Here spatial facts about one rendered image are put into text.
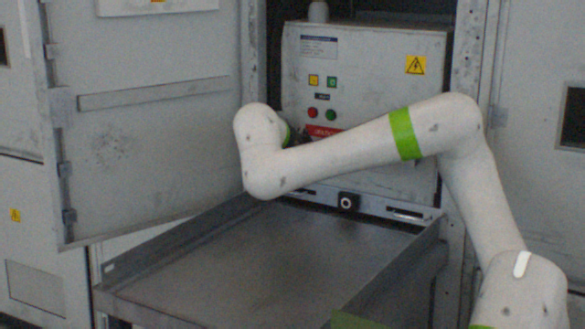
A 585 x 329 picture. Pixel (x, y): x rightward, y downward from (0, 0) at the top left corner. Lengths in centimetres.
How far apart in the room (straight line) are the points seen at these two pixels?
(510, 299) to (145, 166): 111
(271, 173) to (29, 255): 169
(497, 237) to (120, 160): 101
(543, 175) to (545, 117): 14
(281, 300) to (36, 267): 163
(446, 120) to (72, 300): 189
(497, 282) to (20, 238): 219
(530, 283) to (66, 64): 119
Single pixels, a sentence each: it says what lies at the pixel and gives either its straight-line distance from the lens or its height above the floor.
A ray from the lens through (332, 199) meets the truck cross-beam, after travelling 206.
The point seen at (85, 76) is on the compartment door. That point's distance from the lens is 185.
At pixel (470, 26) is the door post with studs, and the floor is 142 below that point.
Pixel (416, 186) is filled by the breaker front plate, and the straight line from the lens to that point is 195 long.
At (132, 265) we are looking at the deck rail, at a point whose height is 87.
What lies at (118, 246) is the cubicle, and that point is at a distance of 263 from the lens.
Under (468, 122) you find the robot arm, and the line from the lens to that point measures 147.
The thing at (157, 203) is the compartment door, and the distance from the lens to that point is 203.
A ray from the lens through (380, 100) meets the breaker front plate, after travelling 192.
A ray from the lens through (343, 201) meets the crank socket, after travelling 201.
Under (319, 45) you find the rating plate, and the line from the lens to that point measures 198.
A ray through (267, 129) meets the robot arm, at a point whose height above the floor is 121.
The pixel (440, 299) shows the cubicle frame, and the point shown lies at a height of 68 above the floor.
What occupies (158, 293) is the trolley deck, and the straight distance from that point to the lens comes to 164.
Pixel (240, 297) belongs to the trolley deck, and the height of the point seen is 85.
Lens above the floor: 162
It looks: 18 degrees down
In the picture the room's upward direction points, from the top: straight up
